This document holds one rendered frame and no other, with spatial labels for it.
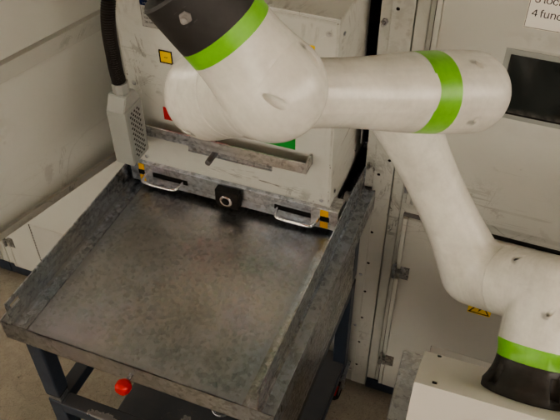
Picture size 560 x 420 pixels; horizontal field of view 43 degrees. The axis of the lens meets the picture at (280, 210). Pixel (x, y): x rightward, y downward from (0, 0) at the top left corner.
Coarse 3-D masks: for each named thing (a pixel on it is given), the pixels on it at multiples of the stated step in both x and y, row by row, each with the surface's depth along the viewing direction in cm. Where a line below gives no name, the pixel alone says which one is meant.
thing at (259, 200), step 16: (144, 160) 175; (160, 176) 175; (176, 176) 173; (192, 176) 171; (192, 192) 175; (208, 192) 172; (256, 192) 166; (272, 192) 166; (256, 208) 170; (272, 208) 168; (288, 208) 166; (304, 208) 164; (320, 208) 162; (336, 208) 162
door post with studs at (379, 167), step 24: (384, 0) 145; (408, 0) 142; (384, 24) 146; (408, 24) 146; (384, 48) 152; (408, 48) 149; (384, 168) 173; (384, 192) 178; (384, 216) 183; (360, 336) 219; (360, 360) 227
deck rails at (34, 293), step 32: (128, 192) 178; (352, 192) 168; (96, 224) 169; (64, 256) 160; (320, 256) 161; (32, 288) 151; (32, 320) 149; (288, 320) 148; (288, 352) 142; (256, 384) 137
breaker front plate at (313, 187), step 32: (128, 0) 145; (128, 32) 151; (160, 32) 148; (320, 32) 134; (128, 64) 157; (160, 64) 153; (160, 96) 159; (320, 128) 148; (160, 160) 173; (192, 160) 169; (224, 160) 165; (320, 160) 154; (288, 192) 164; (320, 192) 160
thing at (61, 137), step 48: (0, 0) 144; (48, 0) 153; (96, 0) 164; (0, 48) 149; (48, 48) 156; (96, 48) 170; (0, 96) 153; (48, 96) 164; (96, 96) 177; (0, 144) 159; (48, 144) 171; (96, 144) 184; (0, 192) 165; (48, 192) 177; (0, 240) 167
